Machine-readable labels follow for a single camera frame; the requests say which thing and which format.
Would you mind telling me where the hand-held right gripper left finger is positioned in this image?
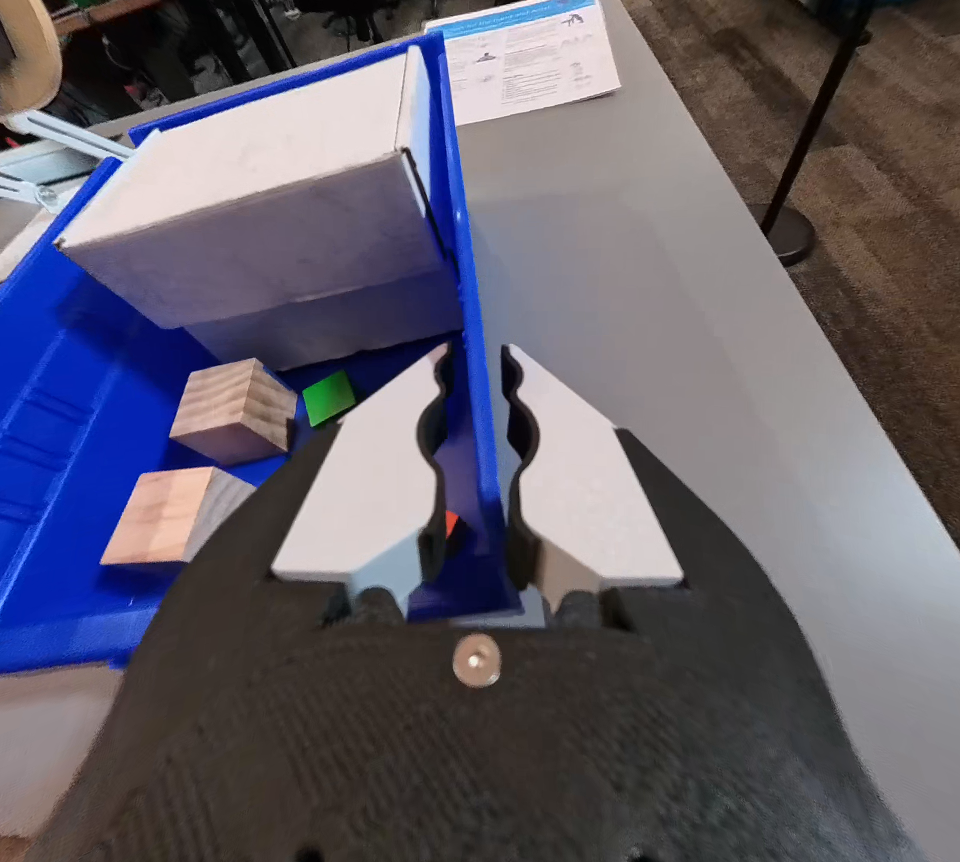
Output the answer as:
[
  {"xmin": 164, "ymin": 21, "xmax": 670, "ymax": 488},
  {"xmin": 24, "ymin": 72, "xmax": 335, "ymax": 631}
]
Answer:
[{"xmin": 270, "ymin": 343, "xmax": 457, "ymax": 619}]

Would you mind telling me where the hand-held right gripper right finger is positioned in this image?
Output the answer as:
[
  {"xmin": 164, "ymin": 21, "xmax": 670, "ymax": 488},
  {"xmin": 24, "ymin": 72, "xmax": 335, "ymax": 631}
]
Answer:
[{"xmin": 501, "ymin": 344, "xmax": 685, "ymax": 616}]

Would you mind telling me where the green wooden cube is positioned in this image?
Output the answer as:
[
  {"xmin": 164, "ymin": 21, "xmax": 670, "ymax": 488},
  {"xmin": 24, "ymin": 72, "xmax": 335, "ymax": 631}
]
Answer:
[{"xmin": 301, "ymin": 370, "xmax": 359, "ymax": 430}]

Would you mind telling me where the natural wooden cube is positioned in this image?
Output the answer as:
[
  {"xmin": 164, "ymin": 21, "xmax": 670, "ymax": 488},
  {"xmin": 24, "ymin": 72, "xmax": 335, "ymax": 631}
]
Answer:
[
  {"xmin": 99, "ymin": 466, "xmax": 258, "ymax": 568},
  {"xmin": 168, "ymin": 358, "xmax": 300, "ymax": 469}
]

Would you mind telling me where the white cardboard mailer box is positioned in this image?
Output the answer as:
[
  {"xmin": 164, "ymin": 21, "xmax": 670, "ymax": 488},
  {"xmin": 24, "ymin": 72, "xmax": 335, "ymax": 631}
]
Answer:
[
  {"xmin": 56, "ymin": 46, "xmax": 460, "ymax": 334},
  {"xmin": 183, "ymin": 273, "xmax": 469, "ymax": 376}
]

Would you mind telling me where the blue plastic bin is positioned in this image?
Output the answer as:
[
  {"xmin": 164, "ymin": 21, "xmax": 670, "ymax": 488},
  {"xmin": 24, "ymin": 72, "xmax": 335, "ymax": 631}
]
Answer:
[{"xmin": 0, "ymin": 31, "xmax": 526, "ymax": 677}]

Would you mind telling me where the grey desk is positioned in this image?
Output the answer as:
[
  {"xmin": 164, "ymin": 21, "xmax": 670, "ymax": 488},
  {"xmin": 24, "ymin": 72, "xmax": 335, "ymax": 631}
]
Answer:
[{"xmin": 0, "ymin": 0, "xmax": 960, "ymax": 862}]

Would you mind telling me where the blue white paper leaflet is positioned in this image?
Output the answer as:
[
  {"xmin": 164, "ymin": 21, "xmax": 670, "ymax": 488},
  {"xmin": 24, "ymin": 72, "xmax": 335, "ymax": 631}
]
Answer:
[{"xmin": 423, "ymin": 0, "xmax": 625, "ymax": 128}]

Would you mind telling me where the black stand pole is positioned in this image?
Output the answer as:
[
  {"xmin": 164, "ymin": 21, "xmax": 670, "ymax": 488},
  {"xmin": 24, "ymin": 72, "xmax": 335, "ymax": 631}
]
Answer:
[{"xmin": 756, "ymin": 0, "xmax": 884, "ymax": 270}]

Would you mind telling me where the white document stand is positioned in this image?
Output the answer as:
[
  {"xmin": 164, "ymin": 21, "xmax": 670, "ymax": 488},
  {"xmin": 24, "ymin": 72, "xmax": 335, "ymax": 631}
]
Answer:
[{"xmin": 0, "ymin": 110, "xmax": 134, "ymax": 212}]

